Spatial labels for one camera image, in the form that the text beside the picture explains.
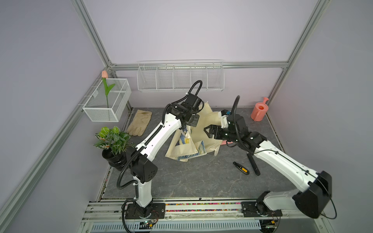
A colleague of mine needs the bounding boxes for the pink art knife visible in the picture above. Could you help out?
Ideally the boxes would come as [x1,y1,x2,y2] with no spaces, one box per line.
[221,140,232,145]

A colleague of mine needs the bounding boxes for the cream starry night tote bag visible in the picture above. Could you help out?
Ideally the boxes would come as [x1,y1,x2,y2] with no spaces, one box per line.
[166,103,227,162]

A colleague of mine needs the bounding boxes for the black yellow utility knife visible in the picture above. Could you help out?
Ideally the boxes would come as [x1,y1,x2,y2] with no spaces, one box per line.
[233,162,250,175]

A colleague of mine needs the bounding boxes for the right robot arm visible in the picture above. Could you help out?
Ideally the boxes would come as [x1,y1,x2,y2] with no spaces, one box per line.
[204,125,332,219]

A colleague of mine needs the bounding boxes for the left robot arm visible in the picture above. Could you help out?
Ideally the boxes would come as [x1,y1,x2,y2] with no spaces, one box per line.
[117,97,205,219]

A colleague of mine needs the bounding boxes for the pink watering can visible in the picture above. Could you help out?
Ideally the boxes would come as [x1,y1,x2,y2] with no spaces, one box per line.
[251,97,269,122]

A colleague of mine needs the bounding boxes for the beige work glove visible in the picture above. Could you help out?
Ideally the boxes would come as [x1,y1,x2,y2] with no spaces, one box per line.
[126,110,152,136]

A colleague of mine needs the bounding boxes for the green potted plant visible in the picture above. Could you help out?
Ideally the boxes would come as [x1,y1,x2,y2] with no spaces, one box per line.
[94,126,134,171]

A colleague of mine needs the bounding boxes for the white mesh basket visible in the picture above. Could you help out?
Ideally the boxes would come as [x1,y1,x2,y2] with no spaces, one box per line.
[82,78,131,122]

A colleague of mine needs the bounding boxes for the pink artificial tulip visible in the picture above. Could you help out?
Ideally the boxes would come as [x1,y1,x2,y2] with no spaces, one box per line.
[101,70,116,108]

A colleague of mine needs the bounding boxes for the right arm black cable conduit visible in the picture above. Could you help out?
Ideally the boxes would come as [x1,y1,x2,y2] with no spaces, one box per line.
[231,95,254,153]

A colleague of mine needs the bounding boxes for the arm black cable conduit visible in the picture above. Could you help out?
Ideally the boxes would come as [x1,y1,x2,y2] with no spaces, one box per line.
[231,95,254,153]
[116,80,204,233]

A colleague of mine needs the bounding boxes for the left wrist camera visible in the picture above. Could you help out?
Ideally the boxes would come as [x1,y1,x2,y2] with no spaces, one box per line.
[183,94,205,114]

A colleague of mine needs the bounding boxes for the white wire shelf rack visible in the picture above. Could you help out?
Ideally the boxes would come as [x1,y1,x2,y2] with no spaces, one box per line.
[137,60,225,92]

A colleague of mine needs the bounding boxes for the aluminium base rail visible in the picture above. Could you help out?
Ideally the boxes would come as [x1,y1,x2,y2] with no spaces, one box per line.
[78,198,334,233]

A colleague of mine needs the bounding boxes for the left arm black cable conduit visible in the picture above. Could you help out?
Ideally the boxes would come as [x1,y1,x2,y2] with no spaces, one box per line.
[116,80,204,233]

